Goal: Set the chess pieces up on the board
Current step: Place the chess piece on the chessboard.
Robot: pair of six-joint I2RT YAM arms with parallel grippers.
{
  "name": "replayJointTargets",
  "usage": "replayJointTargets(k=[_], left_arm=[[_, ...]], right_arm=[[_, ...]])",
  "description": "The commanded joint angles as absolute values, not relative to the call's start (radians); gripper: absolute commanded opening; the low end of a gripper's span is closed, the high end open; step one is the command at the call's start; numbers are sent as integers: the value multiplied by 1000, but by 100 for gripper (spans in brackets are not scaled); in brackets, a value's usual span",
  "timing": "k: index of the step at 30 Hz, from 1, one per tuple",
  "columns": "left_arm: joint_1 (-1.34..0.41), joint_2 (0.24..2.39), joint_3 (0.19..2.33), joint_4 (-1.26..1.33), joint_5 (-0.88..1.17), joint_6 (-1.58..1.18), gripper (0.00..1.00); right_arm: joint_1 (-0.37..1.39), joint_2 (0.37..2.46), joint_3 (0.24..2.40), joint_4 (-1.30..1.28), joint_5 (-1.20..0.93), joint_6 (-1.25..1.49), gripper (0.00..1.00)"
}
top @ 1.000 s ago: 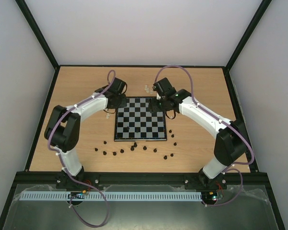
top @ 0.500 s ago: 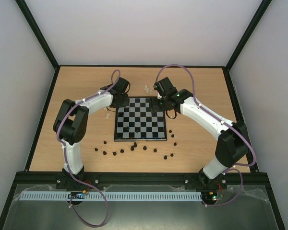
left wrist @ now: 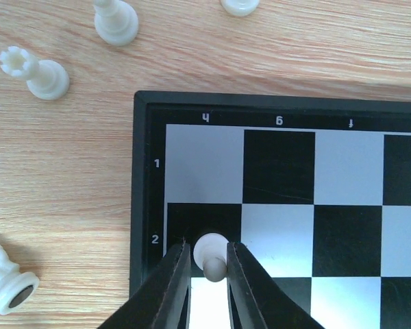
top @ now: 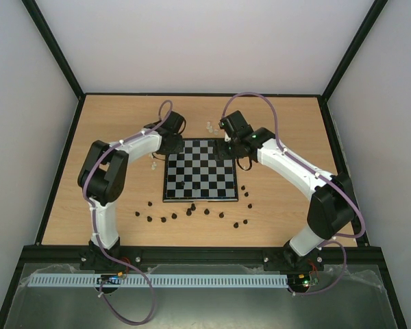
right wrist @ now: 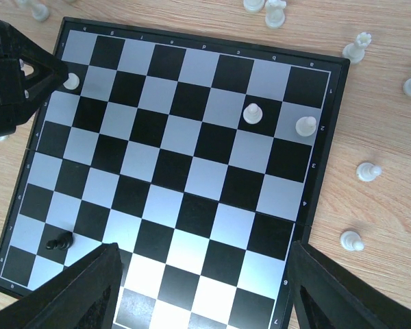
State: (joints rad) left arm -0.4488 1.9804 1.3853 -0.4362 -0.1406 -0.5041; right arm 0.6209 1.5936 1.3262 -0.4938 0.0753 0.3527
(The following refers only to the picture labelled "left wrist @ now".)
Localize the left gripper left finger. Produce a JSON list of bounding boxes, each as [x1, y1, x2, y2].
[[99, 243, 191, 329]]

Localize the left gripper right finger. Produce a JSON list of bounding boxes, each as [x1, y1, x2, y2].
[[227, 243, 323, 329]]

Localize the white pawn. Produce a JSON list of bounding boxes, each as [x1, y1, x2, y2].
[[193, 233, 228, 282]]

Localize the black white chessboard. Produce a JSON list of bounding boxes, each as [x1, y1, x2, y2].
[[129, 91, 411, 328]]

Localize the white knight lying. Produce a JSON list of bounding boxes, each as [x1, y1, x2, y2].
[[0, 245, 40, 315]]

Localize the white piece far left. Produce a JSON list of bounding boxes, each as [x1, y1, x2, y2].
[[0, 46, 70, 100]]

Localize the white piece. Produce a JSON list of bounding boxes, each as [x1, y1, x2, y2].
[[93, 0, 139, 47], [221, 0, 260, 17], [0, 46, 70, 100]]

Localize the white piece back left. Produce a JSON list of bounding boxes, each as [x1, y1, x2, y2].
[[93, 0, 139, 47]]

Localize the white piece top left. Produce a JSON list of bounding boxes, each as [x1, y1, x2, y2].
[[221, 0, 260, 17]]

